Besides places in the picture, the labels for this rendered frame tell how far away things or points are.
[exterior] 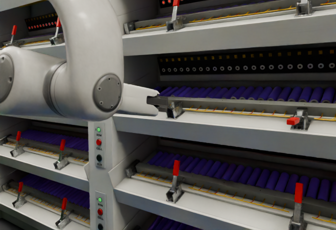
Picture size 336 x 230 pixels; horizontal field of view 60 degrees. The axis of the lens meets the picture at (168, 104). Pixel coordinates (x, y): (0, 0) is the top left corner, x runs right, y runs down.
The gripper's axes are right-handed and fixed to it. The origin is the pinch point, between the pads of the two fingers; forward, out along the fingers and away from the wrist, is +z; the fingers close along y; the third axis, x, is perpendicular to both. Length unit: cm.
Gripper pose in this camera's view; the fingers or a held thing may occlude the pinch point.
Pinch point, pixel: (156, 103)
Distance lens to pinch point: 60.9
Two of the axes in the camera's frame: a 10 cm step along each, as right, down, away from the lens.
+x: 0.9, -9.9, 0.5
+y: 8.2, 0.5, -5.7
